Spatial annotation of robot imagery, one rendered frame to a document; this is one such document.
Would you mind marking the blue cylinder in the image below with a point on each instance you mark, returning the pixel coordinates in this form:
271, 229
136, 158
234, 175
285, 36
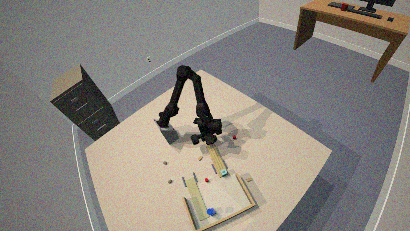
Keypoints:
210, 212

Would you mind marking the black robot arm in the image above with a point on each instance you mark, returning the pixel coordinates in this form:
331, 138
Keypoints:
205, 121

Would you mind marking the teal cube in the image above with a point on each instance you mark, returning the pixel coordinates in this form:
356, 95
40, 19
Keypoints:
224, 173

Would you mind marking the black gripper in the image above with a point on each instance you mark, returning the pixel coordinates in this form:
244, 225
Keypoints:
195, 138

